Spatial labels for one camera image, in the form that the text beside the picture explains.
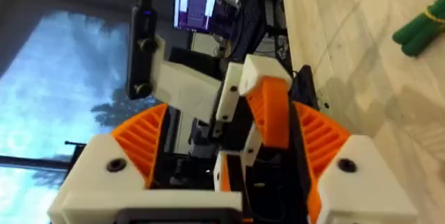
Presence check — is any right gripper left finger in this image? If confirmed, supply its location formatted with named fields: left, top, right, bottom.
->
left=57, top=102, right=170, bottom=202

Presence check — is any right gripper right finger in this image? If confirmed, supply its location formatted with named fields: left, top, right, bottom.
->
left=293, top=101, right=419, bottom=224

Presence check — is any green toy vegetable bundle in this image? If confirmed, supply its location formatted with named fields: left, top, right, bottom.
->
left=391, top=0, right=445, bottom=58

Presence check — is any computer monitor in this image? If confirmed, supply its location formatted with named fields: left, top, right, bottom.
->
left=172, top=0, right=241, bottom=40

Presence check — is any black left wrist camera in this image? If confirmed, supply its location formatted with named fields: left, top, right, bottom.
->
left=127, top=6, right=159, bottom=100

